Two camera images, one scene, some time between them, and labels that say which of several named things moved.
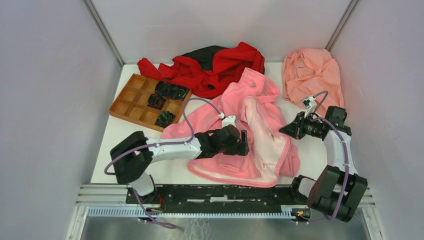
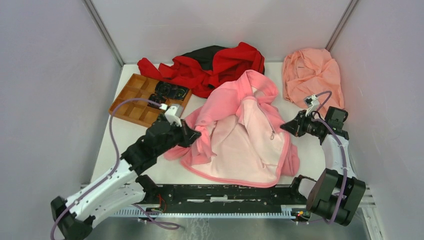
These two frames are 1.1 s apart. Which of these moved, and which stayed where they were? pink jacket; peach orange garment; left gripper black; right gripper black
Moved: left gripper black
Stayed: right gripper black; peach orange garment; pink jacket
